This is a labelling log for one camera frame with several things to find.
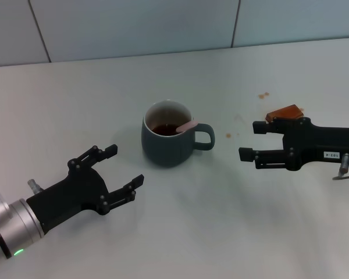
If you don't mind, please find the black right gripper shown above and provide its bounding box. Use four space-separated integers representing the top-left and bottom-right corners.
238 116 349 172

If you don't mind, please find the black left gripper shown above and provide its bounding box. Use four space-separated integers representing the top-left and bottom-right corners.
26 144 145 235

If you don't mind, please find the dark coffee liquid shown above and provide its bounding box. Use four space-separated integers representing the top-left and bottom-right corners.
151 123 181 137

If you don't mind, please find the pink handled metal spoon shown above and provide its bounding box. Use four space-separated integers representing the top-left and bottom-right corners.
176 120 199 134

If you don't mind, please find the grey ceramic mug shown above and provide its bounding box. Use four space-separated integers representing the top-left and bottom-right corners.
141 100 215 168

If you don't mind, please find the silver plug on right gripper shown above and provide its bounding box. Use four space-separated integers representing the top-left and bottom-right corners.
339 153 349 175

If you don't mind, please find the flat brown wooden block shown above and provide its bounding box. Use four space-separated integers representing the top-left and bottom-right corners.
265 103 305 123

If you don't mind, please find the silver plug on gripper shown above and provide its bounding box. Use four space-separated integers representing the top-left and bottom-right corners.
27 179 44 194
339 153 349 175

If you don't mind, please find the silver plug on left gripper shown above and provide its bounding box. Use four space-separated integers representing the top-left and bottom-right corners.
27 179 44 194

